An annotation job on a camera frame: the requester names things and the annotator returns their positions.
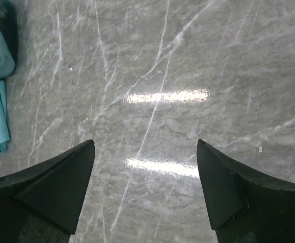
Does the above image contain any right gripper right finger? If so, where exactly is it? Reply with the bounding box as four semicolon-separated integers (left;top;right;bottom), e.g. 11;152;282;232
197;139;295;242

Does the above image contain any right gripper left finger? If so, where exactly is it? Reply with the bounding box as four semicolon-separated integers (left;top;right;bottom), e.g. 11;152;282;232
0;140;95;242

